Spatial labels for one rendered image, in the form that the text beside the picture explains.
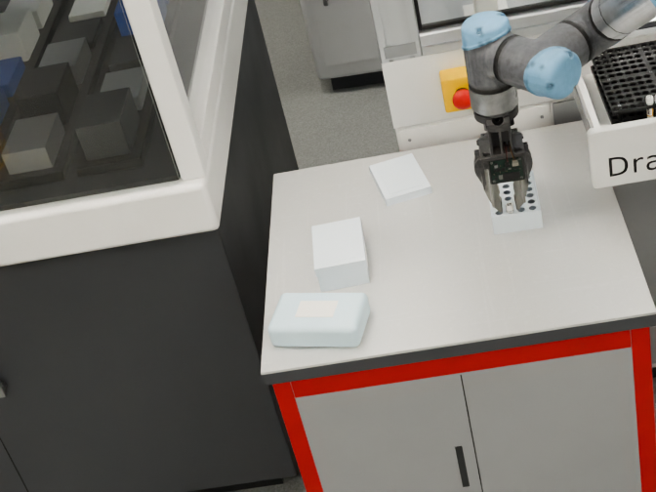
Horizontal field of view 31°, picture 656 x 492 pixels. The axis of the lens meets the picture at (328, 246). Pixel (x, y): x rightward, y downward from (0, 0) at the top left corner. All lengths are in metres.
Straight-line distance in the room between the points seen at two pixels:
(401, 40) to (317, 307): 0.58
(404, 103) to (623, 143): 0.49
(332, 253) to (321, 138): 1.95
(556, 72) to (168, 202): 0.75
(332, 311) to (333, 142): 2.04
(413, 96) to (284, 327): 0.61
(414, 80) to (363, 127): 1.67
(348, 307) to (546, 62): 0.49
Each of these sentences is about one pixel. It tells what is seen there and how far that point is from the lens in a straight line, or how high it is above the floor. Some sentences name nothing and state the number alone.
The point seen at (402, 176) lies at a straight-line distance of 2.20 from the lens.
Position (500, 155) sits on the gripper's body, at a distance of 1.88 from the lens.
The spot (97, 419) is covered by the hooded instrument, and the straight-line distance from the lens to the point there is 2.57.
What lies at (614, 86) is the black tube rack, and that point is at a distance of 2.13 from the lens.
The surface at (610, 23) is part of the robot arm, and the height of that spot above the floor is 1.16.
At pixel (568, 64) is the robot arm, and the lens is 1.75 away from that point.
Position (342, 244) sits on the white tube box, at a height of 0.81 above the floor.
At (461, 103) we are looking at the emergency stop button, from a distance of 2.20.
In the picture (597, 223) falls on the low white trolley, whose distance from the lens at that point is 2.03.
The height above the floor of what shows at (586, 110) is 0.88.
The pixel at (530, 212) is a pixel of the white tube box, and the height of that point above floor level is 0.80.
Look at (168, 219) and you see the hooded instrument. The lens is 2.12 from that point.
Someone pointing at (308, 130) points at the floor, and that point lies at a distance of 3.97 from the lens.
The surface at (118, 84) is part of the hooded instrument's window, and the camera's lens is 2.01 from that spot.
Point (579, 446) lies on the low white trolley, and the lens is 2.04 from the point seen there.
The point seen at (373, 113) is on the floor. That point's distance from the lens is 3.98.
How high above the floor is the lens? 1.97
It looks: 36 degrees down
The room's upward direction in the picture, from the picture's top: 14 degrees counter-clockwise
